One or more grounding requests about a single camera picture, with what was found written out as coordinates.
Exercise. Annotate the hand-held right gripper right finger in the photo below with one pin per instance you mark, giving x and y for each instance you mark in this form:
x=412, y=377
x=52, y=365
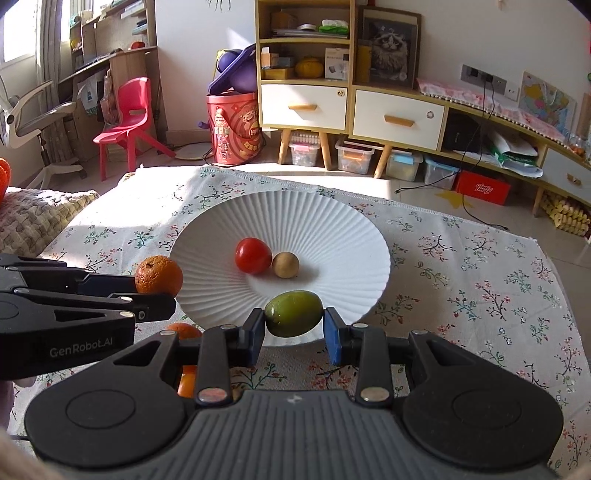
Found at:
x=333, y=340

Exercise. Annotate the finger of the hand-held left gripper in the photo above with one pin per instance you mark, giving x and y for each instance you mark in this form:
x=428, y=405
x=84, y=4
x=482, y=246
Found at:
x=152, y=307
x=106, y=282

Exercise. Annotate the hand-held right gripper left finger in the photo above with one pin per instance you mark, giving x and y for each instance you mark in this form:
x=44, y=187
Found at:
x=256, y=336

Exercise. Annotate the orange tangerine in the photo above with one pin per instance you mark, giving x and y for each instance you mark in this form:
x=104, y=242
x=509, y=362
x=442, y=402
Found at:
x=159, y=274
x=187, y=383
x=183, y=330

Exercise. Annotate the small green mango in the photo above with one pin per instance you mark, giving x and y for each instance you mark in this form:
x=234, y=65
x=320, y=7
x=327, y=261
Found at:
x=293, y=313

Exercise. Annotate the white ribbed plate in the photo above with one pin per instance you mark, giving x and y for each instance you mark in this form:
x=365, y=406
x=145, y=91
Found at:
x=323, y=230

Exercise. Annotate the tan round longan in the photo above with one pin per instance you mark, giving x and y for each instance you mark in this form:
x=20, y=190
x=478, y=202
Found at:
x=285, y=265

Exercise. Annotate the red tomato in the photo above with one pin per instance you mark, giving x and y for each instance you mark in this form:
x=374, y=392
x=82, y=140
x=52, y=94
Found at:
x=253, y=256

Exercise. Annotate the beige knitted cushion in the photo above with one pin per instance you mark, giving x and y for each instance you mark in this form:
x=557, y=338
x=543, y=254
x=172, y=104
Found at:
x=32, y=217

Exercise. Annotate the floral tablecloth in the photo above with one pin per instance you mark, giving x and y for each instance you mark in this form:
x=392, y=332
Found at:
x=461, y=286

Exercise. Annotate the white round floor scale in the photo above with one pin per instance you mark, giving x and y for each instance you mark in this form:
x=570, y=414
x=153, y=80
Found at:
x=194, y=152

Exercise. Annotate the pink plastic chair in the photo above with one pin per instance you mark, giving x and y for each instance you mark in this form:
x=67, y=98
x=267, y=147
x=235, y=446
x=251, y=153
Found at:
x=131, y=115

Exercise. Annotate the white office chair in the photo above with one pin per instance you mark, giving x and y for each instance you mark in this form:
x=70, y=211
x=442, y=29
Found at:
x=32, y=122

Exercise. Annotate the clear storage box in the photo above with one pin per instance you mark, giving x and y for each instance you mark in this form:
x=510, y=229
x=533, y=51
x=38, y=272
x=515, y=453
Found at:
x=304, y=152
x=439, y=175
x=404, y=166
x=354, y=159

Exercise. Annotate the red printed drum bin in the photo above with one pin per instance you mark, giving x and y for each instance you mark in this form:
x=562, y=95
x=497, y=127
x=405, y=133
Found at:
x=233, y=129

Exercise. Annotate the red cardboard box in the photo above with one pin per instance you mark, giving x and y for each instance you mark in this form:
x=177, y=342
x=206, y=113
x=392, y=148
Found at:
x=482, y=188

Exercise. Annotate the wooden desk with shelves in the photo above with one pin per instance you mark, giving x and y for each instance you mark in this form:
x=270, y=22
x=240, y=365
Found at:
x=129, y=64

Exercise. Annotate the long low yellow cabinet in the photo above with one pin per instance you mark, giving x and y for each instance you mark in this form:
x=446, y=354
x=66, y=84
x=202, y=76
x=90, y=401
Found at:
x=397, y=120

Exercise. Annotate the yellow white shelf cabinet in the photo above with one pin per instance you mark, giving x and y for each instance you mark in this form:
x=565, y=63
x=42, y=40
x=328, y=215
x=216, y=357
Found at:
x=302, y=104

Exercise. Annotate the black box appliance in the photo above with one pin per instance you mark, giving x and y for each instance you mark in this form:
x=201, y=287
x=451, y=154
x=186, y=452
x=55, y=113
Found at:
x=461, y=131

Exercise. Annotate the purple plastic toy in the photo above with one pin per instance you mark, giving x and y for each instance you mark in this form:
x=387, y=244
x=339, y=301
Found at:
x=238, y=69

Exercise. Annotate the white plastic bags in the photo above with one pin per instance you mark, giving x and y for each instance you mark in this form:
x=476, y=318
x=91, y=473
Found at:
x=515, y=154

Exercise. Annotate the small wooden box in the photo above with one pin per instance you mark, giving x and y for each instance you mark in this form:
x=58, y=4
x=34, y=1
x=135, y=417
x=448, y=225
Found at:
x=277, y=73

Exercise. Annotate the stack of yellow cartons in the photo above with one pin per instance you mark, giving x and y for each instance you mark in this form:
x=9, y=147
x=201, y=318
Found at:
x=565, y=214

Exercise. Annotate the orange pumpkin ornament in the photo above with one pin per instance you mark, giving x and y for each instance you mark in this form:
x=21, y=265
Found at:
x=308, y=67

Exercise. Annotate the pink patterned cabinet runner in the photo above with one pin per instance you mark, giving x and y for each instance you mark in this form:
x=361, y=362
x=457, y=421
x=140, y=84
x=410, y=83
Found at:
x=461, y=94

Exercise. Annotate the white carton box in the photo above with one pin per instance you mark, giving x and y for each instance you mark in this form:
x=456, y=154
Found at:
x=337, y=62

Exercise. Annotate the framed cat picture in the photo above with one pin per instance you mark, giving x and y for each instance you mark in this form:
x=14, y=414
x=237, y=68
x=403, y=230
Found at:
x=390, y=48

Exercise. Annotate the stack of papers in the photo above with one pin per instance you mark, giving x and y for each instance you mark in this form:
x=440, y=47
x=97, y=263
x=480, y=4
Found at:
x=295, y=30

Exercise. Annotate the green white packet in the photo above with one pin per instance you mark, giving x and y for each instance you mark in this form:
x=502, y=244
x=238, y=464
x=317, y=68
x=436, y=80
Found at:
x=334, y=26

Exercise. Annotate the colourful map puzzle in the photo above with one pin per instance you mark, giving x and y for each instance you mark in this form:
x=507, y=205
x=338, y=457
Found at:
x=547, y=99

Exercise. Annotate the grey wall socket panel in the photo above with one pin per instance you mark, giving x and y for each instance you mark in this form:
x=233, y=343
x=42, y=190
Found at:
x=482, y=79

